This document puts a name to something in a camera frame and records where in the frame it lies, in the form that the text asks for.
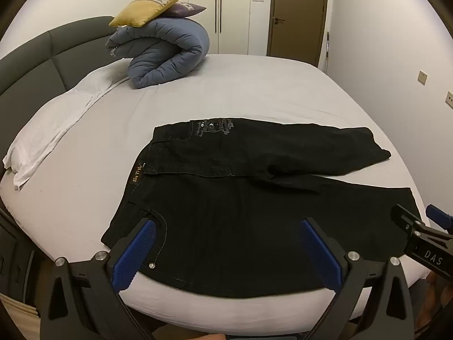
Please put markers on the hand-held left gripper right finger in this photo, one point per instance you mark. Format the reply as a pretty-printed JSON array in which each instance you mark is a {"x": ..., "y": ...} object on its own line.
[{"x": 318, "y": 251}]

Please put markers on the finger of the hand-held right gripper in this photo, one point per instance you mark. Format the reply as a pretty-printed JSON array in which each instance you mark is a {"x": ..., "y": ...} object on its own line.
[
  {"x": 405, "y": 217},
  {"x": 440, "y": 216}
]

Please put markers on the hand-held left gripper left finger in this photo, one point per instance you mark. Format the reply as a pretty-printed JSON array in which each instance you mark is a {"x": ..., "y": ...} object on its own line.
[{"x": 136, "y": 251}]

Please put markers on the black denim pants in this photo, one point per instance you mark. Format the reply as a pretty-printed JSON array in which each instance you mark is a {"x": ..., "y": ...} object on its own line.
[{"x": 230, "y": 198}]

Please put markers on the dark bedside cabinet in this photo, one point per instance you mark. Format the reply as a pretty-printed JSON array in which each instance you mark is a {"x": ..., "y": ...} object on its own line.
[{"x": 16, "y": 258}]

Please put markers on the white pillow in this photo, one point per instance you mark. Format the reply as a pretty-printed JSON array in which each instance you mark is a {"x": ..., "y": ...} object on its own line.
[{"x": 53, "y": 124}]

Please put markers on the bed with white sheet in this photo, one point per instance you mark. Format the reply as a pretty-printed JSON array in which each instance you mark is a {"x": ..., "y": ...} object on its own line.
[{"x": 247, "y": 92}]

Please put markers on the slim metal pole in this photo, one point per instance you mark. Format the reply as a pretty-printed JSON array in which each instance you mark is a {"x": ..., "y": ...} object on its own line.
[{"x": 327, "y": 51}]

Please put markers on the rolled blue duvet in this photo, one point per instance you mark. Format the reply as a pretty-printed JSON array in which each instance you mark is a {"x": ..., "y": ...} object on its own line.
[{"x": 166, "y": 46}]

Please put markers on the grey padded headboard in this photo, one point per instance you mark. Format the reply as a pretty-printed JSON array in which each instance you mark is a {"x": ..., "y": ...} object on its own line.
[{"x": 32, "y": 63}]

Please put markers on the brown door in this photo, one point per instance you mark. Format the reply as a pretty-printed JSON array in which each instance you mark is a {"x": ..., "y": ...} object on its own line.
[{"x": 300, "y": 21}]

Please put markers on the yellow cushion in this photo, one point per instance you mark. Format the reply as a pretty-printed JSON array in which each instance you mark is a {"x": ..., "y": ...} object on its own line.
[{"x": 148, "y": 7}]

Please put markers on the purple cushion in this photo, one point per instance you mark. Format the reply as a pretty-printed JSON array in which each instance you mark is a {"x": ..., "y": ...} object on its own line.
[{"x": 184, "y": 9}]

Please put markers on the white wardrobe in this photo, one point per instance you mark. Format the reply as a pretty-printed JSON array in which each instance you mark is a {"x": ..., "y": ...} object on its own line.
[{"x": 233, "y": 10}]

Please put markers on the wall socket plate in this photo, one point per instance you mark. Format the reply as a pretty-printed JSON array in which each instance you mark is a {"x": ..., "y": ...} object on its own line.
[{"x": 449, "y": 100}]

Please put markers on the wall switch plate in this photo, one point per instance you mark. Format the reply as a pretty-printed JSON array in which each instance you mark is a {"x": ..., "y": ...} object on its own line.
[{"x": 422, "y": 77}]

